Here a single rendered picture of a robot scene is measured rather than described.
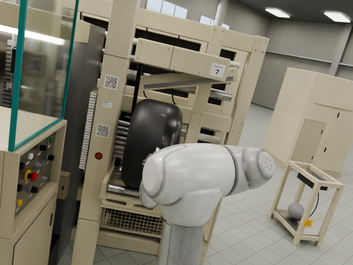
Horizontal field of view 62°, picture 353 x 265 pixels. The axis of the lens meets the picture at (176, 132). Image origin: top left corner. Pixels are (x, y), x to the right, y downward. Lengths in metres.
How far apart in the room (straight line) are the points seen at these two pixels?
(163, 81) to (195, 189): 1.51
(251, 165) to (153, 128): 0.96
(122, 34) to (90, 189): 0.95
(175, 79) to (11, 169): 1.24
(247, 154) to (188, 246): 0.25
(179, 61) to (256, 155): 1.31
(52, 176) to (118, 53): 0.78
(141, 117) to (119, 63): 0.32
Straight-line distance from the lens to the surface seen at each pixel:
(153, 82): 2.10
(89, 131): 1.82
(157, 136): 1.59
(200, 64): 1.96
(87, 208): 2.00
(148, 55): 1.95
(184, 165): 0.63
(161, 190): 0.63
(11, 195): 1.31
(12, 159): 1.25
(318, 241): 3.97
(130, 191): 1.82
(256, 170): 0.72
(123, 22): 1.71
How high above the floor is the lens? 1.74
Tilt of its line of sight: 15 degrees down
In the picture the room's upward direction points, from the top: 13 degrees clockwise
